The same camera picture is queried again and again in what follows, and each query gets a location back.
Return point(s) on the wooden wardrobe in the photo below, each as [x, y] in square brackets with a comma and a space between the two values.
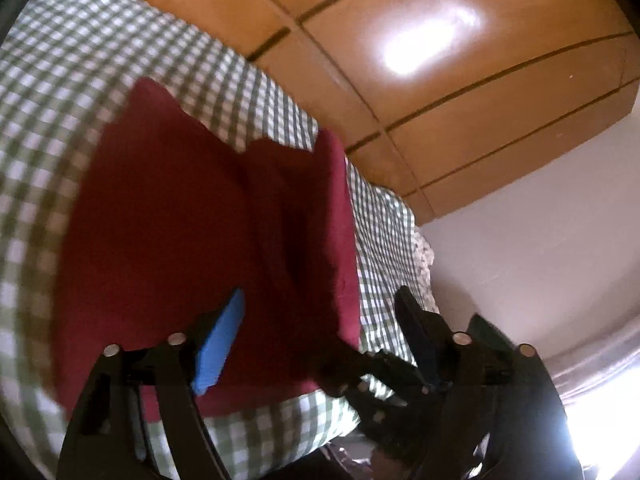
[450, 70]

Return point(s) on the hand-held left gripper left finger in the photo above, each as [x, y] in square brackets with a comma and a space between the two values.
[220, 341]

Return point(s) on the dark red embroidered shirt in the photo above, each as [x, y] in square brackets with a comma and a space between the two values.
[190, 240]

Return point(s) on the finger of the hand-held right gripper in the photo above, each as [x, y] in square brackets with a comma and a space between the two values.
[380, 363]
[372, 415]

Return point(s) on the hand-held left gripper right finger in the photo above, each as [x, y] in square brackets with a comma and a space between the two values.
[421, 345]

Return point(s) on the green white checked bed sheet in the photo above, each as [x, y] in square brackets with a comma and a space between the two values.
[65, 90]

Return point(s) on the white lace cloth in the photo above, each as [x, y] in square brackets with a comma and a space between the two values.
[426, 255]

